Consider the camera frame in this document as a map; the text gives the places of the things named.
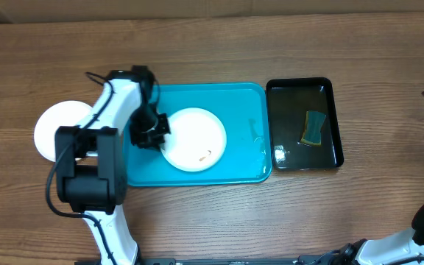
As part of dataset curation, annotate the teal plastic serving tray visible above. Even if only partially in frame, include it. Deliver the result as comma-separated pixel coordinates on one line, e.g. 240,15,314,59
123,82,272,187

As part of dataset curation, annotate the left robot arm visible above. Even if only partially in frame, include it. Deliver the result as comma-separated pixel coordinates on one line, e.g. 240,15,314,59
46,66,170,264

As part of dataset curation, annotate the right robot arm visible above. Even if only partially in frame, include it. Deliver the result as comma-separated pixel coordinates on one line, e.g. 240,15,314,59
328,204,424,265

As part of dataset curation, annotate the green yellow sponge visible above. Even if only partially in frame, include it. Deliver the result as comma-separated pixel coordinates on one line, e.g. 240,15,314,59
300,110,326,146

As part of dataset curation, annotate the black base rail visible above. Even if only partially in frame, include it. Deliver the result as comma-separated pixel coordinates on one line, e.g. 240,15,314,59
132,255,357,265

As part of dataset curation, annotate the black water tray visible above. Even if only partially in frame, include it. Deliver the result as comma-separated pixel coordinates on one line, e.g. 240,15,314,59
266,77,345,171

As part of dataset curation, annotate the brown food scrap upper plate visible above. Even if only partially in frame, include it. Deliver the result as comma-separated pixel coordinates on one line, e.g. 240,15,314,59
199,150,212,161

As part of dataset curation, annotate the white plate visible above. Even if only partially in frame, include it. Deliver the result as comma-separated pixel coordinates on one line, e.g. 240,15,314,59
33,101,92,162
160,107,227,172

